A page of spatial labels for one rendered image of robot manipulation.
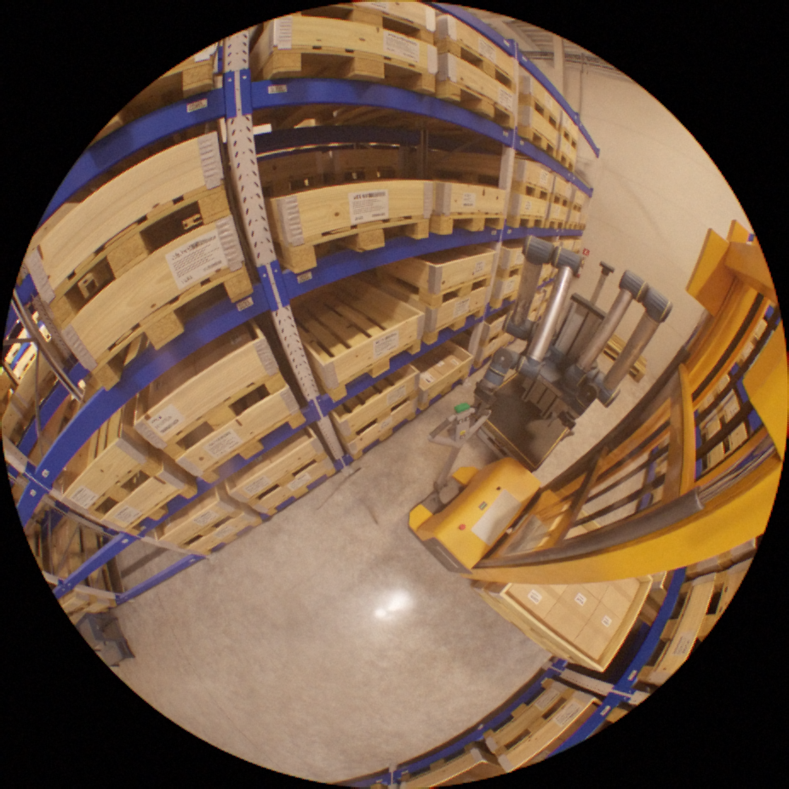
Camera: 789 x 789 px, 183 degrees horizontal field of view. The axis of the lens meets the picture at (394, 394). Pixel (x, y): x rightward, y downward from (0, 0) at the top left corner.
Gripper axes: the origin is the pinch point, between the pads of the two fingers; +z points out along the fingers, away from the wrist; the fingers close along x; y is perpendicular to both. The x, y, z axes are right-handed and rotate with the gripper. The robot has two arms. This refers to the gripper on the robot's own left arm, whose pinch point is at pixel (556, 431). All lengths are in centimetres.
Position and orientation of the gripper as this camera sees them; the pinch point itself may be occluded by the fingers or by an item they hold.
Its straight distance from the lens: 171.5
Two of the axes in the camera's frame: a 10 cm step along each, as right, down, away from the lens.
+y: -7.4, 1.6, -6.5
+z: -3.5, 7.4, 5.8
